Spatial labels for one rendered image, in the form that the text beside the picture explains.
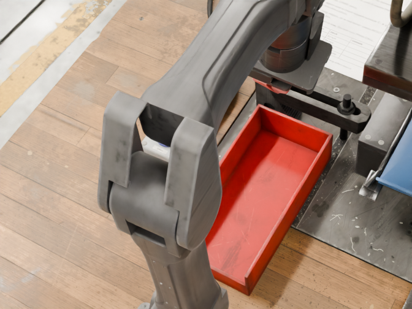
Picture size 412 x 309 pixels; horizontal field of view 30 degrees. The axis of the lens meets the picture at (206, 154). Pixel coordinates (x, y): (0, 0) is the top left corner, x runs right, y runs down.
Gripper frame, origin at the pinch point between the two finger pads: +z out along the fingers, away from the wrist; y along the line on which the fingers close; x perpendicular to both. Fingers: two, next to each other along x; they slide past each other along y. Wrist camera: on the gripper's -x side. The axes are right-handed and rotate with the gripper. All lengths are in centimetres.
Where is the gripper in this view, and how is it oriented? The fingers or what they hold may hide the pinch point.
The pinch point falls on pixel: (278, 86)
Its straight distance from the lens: 97.9
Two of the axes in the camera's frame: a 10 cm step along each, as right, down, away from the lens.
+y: -8.9, -4.0, 2.0
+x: -4.4, 8.4, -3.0
